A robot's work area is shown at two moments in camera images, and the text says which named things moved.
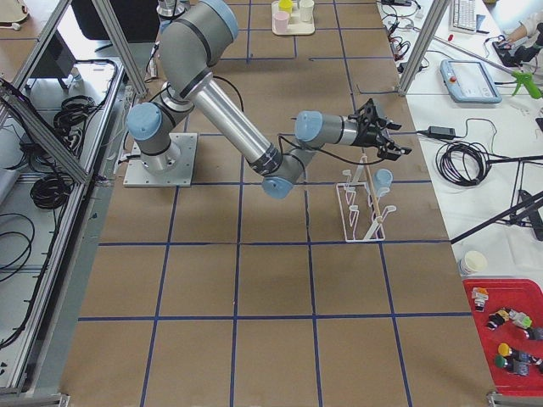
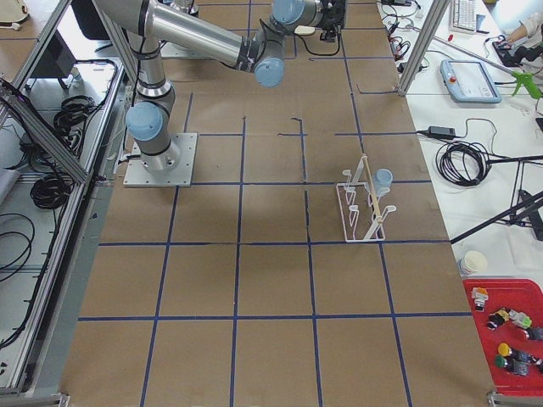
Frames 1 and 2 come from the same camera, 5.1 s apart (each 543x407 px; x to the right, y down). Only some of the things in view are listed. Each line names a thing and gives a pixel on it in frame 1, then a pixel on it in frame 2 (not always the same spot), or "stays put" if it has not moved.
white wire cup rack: x=359 y=220 stays put
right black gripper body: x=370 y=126 to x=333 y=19
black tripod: x=526 y=210 stays put
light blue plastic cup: x=383 y=178 stays put
